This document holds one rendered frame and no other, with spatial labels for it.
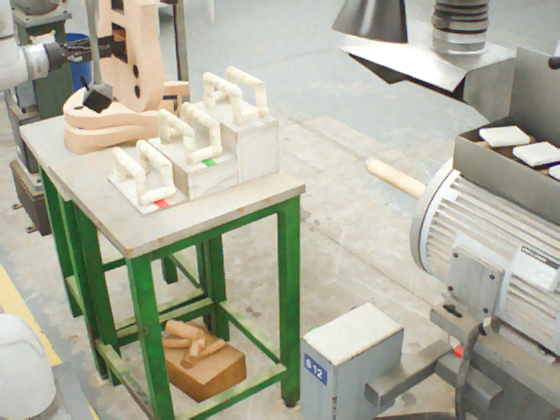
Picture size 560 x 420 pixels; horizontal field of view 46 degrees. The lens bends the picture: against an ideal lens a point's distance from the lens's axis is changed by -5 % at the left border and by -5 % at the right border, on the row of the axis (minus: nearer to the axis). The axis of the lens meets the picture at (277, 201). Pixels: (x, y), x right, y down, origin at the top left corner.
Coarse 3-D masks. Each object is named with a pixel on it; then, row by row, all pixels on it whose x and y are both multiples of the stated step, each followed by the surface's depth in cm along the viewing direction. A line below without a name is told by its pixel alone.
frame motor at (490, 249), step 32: (448, 160) 118; (448, 192) 114; (480, 192) 112; (416, 224) 118; (448, 224) 113; (480, 224) 108; (512, 224) 105; (544, 224) 102; (416, 256) 121; (448, 256) 114; (480, 256) 107; (512, 256) 104; (544, 256) 99; (448, 288) 113; (480, 288) 107; (512, 288) 104; (544, 288) 98; (480, 320) 118; (512, 320) 107; (544, 320) 101; (544, 352) 108
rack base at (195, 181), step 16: (160, 144) 207; (176, 144) 207; (208, 144) 206; (176, 160) 197; (224, 160) 197; (176, 176) 198; (192, 176) 192; (208, 176) 195; (224, 176) 198; (192, 192) 194; (208, 192) 198
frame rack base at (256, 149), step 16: (208, 112) 207; (224, 112) 207; (208, 128) 208; (224, 128) 199; (240, 128) 196; (256, 128) 198; (272, 128) 201; (224, 144) 202; (240, 144) 197; (256, 144) 200; (272, 144) 204; (240, 160) 199; (256, 160) 203; (272, 160) 206; (240, 176) 202; (256, 176) 205
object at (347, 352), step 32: (352, 320) 120; (384, 320) 119; (320, 352) 113; (352, 352) 112; (384, 352) 117; (320, 384) 116; (352, 384) 115; (320, 416) 120; (352, 416) 120; (384, 416) 128; (416, 416) 123; (448, 416) 119
